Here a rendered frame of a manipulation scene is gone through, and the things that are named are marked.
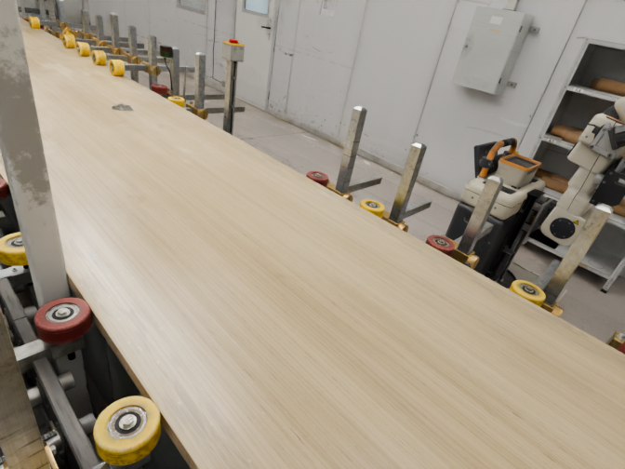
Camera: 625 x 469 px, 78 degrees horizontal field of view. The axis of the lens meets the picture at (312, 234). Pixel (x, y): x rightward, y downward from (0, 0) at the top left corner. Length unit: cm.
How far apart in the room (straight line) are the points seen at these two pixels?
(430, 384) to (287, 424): 26
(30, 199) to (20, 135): 11
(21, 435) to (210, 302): 34
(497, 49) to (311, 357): 332
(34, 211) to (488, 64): 345
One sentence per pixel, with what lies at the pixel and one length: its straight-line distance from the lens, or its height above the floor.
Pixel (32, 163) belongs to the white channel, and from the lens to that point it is 75.
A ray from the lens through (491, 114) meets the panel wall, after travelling 397.
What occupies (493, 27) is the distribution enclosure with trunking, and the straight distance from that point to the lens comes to 378.
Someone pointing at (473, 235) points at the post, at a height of 93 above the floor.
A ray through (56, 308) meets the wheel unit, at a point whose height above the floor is 91.
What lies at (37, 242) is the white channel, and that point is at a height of 99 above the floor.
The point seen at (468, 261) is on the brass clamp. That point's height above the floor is 85.
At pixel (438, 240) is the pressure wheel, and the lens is 116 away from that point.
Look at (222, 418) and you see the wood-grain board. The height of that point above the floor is 90.
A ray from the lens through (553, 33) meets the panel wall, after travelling 387.
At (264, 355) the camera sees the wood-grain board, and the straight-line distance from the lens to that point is 68.
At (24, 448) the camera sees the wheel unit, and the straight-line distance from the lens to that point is 60.
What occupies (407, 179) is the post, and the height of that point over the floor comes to 100.
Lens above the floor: 141
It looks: 30 degrees down
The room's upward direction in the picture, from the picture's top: 12 degrees clockwise
